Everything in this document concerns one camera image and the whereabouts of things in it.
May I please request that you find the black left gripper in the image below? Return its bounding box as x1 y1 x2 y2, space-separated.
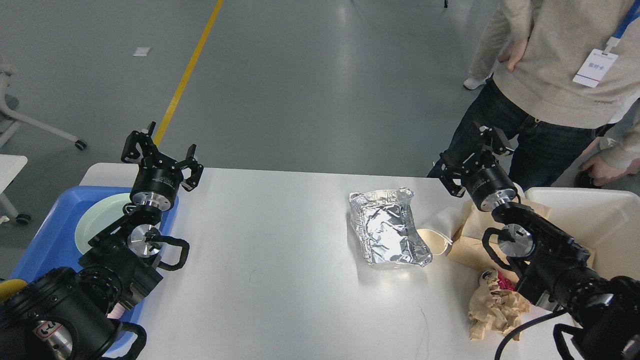
121 121 204 211

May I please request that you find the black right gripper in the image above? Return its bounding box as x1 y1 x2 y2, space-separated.
439 121 518 212

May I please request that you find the small cream cup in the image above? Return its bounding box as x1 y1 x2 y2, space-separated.
417 207 470 255

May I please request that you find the green plate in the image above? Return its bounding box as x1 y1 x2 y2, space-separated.
75 193 163 258

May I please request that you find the brown paper bag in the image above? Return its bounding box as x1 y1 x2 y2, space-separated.
446 199 519 284

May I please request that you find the aluminium foil bag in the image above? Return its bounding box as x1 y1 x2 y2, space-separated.
348 187 434 267

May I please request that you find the brown paper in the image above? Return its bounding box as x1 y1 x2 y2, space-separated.
468 278 531 341
582 244 595 269

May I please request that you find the pink ribbed mug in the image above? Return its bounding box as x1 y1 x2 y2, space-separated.
107 303 126 320

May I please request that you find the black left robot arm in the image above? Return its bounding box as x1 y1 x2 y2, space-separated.
1 122 204 360

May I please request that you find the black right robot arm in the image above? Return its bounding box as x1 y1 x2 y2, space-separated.
439 123 640 360

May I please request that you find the person in khaki trousers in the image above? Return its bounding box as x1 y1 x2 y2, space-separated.
462 75 493 91

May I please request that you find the crushed red drink can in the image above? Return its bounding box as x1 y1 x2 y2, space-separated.
478 268 515 291

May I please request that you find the person in beige sweater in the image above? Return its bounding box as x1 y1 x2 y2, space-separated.
445 0 640 189

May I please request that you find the person in black shorts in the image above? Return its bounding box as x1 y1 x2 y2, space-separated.
574 106 640 189

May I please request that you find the blue plastic tray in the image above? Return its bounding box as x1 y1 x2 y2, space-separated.
10 186 179 354

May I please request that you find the white plastic bin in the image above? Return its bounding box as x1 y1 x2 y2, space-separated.
525 187 640 280

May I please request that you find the brown paper in bin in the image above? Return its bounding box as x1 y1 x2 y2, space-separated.
582 244 595 269

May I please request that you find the white side table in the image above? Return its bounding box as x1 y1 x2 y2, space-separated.
0 153 32 225

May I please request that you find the white chair base left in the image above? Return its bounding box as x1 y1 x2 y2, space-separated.
0 57 88 151

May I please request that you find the blue mug yellow inside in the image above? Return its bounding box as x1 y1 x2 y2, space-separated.
0 278 28 303

